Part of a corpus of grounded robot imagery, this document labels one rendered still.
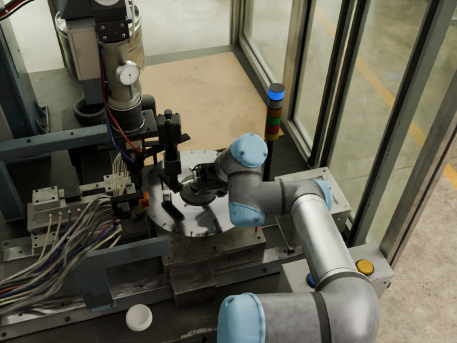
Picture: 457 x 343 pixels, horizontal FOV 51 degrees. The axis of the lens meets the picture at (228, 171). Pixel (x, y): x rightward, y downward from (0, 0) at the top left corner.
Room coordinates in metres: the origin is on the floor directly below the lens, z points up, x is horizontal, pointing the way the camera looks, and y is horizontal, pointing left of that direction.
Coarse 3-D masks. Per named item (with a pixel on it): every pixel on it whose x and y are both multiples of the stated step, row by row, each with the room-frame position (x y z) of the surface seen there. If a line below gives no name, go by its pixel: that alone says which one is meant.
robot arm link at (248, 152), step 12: (240, 144) 0.74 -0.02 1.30; (252, 144) 0.75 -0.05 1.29; (264, 144) 0.75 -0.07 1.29; (228, 156) 0.75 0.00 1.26; (240, 156) 0.72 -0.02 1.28; (252, 156) 0.72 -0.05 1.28; (264, 156) 0.73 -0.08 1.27; (228, 168) 0.72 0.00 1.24; (240, 168) 0.71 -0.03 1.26; (252, 168) 0.71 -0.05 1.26
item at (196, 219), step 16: (192, 160) 1.03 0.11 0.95; (208, 160) 1.03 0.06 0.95; (160, 192) 0.90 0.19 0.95; (144, 208) 0.84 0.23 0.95; (160, 208) 0.84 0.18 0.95; (176, 208) 0.84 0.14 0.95; (192, 208) 0.84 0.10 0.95; (208, 208) 0.85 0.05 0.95; (224, 208) 0.85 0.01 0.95; (160, 224) 0.79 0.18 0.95; (176, 224) 0.79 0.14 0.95; (192, 224) 0.79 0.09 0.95; (208, 224) 0.79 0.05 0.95; (224, 224) 0.79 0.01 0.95
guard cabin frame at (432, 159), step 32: (288, 32) 1.50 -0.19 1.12; (352, 32) 1.14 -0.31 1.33; (64, 64) 1.80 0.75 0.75; (256, 64) 1.79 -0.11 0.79; (288, 64) 1.47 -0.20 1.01; (288, 96) 1.44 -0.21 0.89; (448, 96) 0.77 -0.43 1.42; (288, 128) 1.40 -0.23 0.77; (320, 128) 1.21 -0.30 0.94; (448, 128) 0.74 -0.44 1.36; (448, 160) 0.75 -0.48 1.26; (416, 192) 0.74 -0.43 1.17; (416, 224) 0.75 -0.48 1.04; (384, 256) 0.75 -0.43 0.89
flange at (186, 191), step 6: (192, 174) 0.96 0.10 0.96; (186, 180) 0.94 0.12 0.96; (186, 186) 0.91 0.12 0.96; (192, 186) 0.90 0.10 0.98; (180, 192) 0.89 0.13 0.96; (186, 192) 0.89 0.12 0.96; (192, 192) 0.89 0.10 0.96; (198, 192) 0.89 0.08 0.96; (186, 198) 0.87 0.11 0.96; (192, 198) 0.87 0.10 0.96; (198, 198) 0.87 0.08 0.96; (204, 198) 0.87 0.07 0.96; (210, 198) 0.87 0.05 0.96
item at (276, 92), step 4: (272, 84) 1.14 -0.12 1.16; (276, 84) 1.14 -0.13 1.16; (280, 84) 1.14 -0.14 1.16; (272, 88) 1.12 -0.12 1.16; (276, 88) 1.12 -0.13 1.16; (280, 88) 1.12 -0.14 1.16; (284, 88) 1.12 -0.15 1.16; (272, 92) 1.11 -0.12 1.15; (276, 92) 1.11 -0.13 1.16; (280, 92) 1.11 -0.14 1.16; (272, 96) 1.11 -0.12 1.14; (276, 96) 1.11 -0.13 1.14; (280, 96) 1.11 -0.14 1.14; (276, 100) 1.11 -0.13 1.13
